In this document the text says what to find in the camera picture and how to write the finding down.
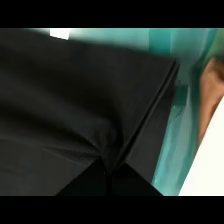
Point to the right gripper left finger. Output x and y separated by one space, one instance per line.
88 183

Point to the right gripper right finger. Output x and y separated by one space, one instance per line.
133 183

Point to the black shirt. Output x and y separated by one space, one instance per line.
76 106

